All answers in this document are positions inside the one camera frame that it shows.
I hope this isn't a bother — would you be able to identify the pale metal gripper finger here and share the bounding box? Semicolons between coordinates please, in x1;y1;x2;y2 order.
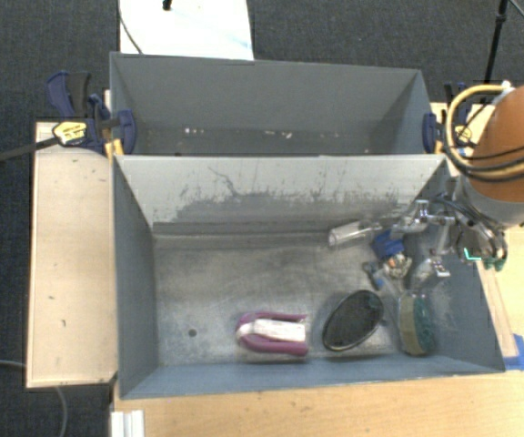
389;199;455;241
405;258;452;296

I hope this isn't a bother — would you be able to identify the blue and grey small tool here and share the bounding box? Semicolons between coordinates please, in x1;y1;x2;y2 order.
362;228;414;291

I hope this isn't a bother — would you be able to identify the clear glass cup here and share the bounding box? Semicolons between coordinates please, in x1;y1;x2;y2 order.
327;219;384;248

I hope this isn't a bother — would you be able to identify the black oval dish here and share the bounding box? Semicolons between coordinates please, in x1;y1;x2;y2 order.
321;289;387;352

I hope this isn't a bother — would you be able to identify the grey metal bin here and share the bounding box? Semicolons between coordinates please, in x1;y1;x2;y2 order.
108;51;507;401

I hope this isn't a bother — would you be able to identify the pale wood board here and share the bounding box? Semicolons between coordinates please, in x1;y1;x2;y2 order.
25;120;118;389

